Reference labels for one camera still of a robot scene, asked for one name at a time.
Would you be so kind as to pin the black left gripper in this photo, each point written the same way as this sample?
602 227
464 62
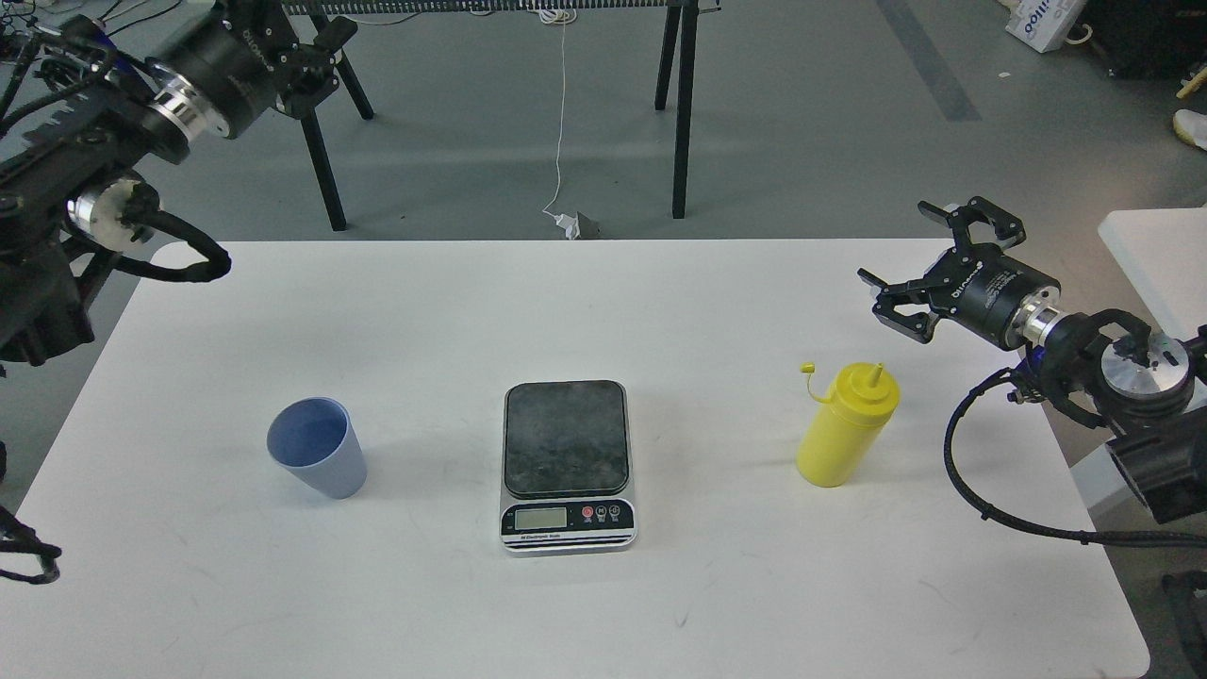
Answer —
229 66

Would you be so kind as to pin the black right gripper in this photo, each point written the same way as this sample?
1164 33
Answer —
984 292

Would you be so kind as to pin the yellow squeeze bottle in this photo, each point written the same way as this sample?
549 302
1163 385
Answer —
852 412

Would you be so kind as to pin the blue plastic cup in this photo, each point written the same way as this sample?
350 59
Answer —
314 439

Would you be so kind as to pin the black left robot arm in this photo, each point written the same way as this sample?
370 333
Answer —
74 207

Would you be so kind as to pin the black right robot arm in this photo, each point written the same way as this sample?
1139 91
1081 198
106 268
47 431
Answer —
1106 370

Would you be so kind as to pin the digital kitchen scale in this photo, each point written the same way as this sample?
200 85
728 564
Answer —
567 483

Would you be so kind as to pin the white side table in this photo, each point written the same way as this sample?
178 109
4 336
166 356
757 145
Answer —
1163 253

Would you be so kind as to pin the white cardboard box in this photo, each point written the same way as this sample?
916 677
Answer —
1046 26

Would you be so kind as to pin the white shoe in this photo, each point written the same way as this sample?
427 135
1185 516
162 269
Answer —
1190 127

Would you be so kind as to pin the white power adapter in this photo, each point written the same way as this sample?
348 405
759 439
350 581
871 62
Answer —
577 226

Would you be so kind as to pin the black metal background table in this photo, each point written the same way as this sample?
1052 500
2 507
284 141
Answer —
551 118

